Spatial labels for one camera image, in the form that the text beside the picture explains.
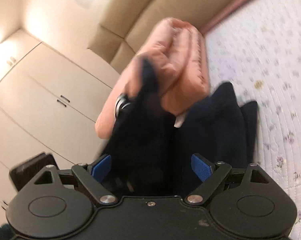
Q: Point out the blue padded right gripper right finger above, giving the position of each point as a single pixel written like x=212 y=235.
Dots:
x=202 y=167

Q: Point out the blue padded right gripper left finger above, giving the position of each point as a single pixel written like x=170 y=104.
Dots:
x=100 y=168

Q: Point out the dark navy garment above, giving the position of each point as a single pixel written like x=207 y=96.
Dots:
x=152 y=157

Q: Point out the folded peach pink quilt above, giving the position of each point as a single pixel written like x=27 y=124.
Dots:
x=177 y=52

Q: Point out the white floral quilted bedspread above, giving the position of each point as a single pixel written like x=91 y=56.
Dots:
x=258 y=49

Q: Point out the beige padded headboard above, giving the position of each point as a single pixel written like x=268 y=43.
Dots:
x=125 y=24

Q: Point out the white wardrobe with handles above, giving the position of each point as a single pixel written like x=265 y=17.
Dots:
x=47 y=104

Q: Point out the pink bed frame edge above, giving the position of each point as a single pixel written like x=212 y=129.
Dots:
x=226 y=12

